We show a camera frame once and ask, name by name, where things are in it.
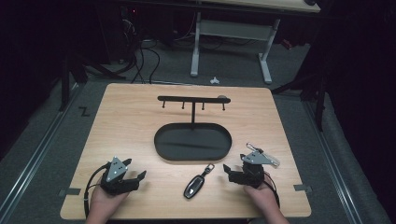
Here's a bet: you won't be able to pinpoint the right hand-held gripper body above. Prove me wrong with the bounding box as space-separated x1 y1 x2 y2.
228 150 273 189

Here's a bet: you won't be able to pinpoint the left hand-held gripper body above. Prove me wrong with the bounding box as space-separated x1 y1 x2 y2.
99 156 140 197

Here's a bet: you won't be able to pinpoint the black car key fob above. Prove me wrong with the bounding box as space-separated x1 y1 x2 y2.
182 163 216 200

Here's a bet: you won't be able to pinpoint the black key rack with tray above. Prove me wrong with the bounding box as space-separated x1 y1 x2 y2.
153 94 233 162

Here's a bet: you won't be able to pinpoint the person's right hand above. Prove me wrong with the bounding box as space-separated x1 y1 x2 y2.
243 175 278 217

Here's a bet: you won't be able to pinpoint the person's left hand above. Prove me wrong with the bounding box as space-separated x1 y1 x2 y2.
88 179 131 220

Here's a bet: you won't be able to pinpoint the grey tape strip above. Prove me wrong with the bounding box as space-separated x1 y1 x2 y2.
292 184 313 193
58 188 82 197

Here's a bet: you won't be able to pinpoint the black metal stand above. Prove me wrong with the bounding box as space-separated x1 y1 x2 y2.
58 50 127 113
270 59 329 133

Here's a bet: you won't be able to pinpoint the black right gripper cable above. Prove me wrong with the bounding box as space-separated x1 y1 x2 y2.
262 173 281 209

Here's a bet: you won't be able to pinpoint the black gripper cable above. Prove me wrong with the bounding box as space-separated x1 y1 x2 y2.
262 173 281 209
82 163 110 219

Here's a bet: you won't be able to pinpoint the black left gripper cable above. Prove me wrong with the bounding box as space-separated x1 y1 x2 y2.
82 163 110 219

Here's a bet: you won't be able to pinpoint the metal floor rail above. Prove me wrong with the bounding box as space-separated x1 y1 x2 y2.
0 83 82 218
303 101 363 224

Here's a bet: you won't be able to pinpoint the black floor cables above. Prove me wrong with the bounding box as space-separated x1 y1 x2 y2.
118 12 162 85

